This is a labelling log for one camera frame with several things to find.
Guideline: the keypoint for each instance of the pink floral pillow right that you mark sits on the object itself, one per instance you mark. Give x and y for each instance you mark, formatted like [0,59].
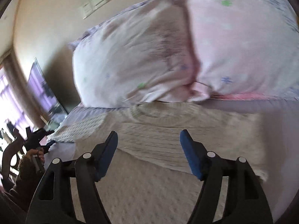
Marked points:
[246,49]

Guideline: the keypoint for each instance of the dark furry sleeve forearm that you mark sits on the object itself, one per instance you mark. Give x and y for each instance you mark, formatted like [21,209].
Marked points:
[19,197]

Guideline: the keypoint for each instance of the cream cable knit sweater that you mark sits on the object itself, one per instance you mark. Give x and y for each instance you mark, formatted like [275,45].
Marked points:
[149,179]

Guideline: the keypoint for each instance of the pink floral pillow left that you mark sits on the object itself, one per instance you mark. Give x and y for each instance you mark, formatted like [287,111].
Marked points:
[140,55]

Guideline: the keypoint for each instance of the pink floral pillow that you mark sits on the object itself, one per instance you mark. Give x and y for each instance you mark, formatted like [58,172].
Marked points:
[140,55]
[246,49]

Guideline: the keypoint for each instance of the person's left hand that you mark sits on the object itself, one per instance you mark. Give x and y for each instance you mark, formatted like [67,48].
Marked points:
[36,155]

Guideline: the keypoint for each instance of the wall mounted television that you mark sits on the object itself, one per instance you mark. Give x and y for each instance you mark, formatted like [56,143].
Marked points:
[44,95]

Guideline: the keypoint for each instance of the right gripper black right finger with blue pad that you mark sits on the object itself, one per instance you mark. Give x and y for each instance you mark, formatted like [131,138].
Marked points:
[245,201]

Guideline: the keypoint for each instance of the white wall switch panel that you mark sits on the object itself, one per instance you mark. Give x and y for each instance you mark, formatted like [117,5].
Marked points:
[90,6]

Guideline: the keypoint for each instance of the lavender bed sheet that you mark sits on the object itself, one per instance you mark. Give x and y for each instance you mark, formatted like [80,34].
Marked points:
[280,135]

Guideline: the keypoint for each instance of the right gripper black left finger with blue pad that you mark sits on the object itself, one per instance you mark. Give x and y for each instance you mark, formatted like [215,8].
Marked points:
[52,201]

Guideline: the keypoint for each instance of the bright window with frame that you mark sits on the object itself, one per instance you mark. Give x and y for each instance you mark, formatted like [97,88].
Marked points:
[18,110]

